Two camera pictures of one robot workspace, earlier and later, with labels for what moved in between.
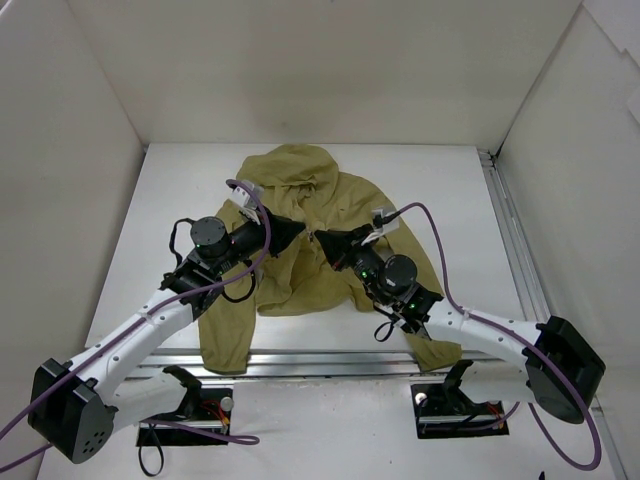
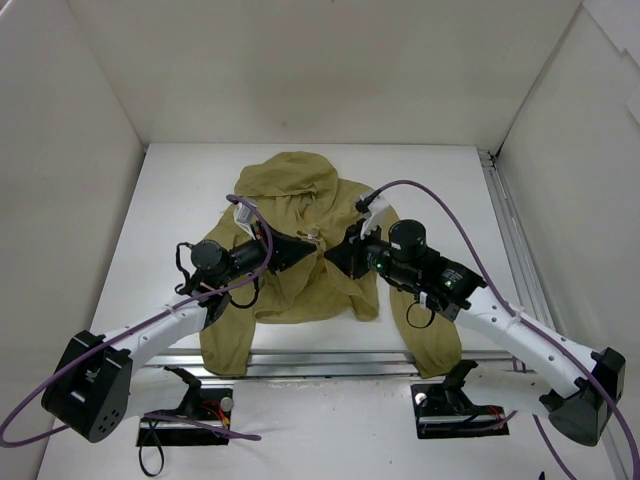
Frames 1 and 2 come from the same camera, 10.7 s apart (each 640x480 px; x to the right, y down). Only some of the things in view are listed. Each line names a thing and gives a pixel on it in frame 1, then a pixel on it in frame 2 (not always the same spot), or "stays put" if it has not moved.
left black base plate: (207, 415) stays put
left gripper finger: (281, 231) -> (287, 250)
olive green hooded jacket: (307, 187) stays put
